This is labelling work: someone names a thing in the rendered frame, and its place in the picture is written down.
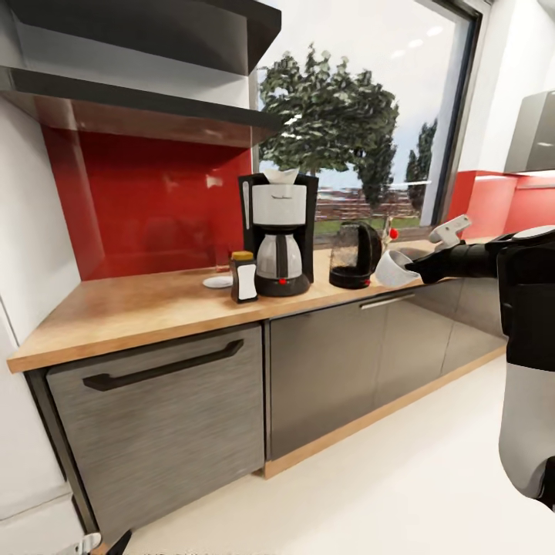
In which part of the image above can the paper coffee filter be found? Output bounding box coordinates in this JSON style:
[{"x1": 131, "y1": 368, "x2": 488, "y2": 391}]
[{"x1": 262, "y1": 167, "x2": 299, "y2": 184}]

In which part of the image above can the bottle of coffee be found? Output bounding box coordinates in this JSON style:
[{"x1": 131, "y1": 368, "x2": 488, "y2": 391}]
[{"x1": 229, "y1": 250, "x2": 258, "y2": 304}]

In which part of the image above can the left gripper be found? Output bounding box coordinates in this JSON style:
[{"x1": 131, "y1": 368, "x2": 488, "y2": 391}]
[{"x1": 106, "y1": 531, "x2": 132, "y2": 555}]

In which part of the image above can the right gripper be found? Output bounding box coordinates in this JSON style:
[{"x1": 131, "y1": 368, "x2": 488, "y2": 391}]
[{"x1": 405, "y1": 240, "x2": 476, "y2": 284}]

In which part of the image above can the electric kettle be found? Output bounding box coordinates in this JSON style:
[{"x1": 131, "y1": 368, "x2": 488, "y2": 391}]
[{"x1": 329, "y1": 220, "x2": 382, "y2": 289}]

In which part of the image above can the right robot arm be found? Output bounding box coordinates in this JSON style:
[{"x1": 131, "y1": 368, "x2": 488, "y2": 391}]
[{"x1": 405, "y1": 214, "x2": 555, "y2": 514}]

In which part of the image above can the coffee cup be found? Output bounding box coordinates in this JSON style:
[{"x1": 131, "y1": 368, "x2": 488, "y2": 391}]
[{"x1": 375, "y1": 250, "x2": 419, "y2": 290}]

